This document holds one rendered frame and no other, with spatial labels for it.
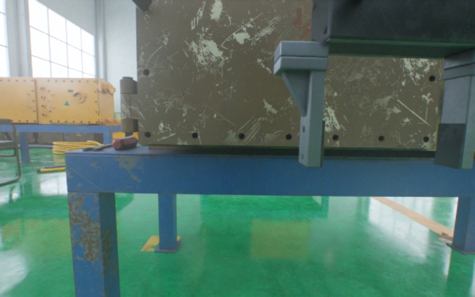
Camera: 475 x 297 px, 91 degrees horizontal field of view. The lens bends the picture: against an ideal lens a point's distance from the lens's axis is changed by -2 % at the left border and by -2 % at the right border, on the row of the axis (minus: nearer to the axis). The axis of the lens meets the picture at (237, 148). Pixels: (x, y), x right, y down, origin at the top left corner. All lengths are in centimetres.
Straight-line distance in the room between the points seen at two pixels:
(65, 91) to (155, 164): 332
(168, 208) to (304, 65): 124
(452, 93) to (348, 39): 12
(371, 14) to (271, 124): 34
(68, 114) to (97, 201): 319
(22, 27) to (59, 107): 970
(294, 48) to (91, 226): 64
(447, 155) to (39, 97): 406
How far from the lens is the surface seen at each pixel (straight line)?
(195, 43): 54
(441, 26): 26
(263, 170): 58
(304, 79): 22
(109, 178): 66
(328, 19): 22
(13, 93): 428
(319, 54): 21
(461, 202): 190
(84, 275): 79
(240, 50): 53
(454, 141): 28
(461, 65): 29
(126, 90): 56
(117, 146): 68
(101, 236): 72
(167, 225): 142
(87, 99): 371
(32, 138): 825
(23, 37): 1332
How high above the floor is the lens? 71
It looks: 6 degrees down
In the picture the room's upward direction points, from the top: 1 degrees clockwise
